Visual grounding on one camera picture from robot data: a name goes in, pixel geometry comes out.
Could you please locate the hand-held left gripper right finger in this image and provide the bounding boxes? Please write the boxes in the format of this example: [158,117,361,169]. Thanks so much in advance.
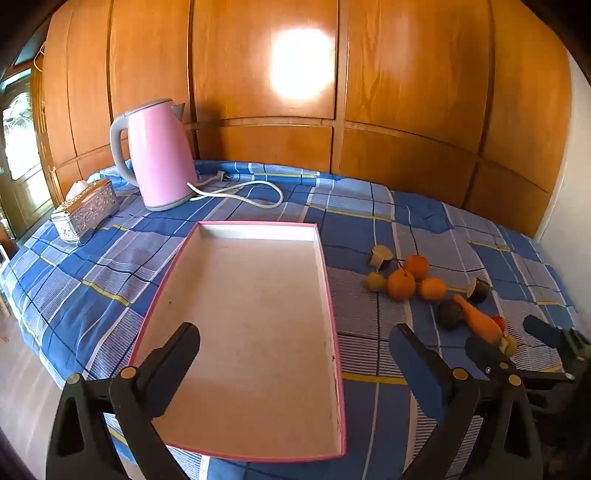
[389,323,543,480]

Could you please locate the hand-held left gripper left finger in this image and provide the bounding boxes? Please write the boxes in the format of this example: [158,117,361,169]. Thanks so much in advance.
[46,322,201,480]

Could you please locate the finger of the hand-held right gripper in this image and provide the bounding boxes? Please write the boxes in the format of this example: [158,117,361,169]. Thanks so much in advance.
[465,336,518,377]
[523,315,578,356]

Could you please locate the carrot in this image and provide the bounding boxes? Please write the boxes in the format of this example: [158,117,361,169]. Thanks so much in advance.
[453,294,518,357]

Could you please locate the dark round fruit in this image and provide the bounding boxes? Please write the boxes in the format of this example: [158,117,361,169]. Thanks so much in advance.
[438,300,464,330]

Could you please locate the eggplant piece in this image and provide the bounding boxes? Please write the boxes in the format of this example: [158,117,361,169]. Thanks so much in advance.
[466,278,491,304]
[368,246,394,271]

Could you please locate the orange with stem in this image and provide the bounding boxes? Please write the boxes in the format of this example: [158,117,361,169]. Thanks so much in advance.
[387,261,417,300]

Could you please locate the pink rimmed white tray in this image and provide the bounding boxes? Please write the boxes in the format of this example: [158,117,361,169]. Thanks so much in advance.
[127,220,347,462]

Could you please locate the blue plaid tablecloth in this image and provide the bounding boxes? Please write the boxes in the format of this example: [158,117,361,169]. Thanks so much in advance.
[0,159,580,480]

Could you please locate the silver embossed tissue box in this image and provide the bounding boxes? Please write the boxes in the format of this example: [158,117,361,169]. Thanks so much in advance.
[51,179,118,245]

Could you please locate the pink electric kettle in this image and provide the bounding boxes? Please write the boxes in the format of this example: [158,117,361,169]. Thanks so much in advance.
[109,98,199,212]

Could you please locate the wooden framed glass door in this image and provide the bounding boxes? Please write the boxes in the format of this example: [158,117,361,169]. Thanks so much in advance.
[0,69,51,241]

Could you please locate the wooden wardrobe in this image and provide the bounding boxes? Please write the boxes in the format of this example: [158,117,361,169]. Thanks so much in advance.
[30,0,573,236]

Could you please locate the white kettle power cable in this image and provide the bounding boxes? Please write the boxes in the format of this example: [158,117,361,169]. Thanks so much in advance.
[187,171,284,209]

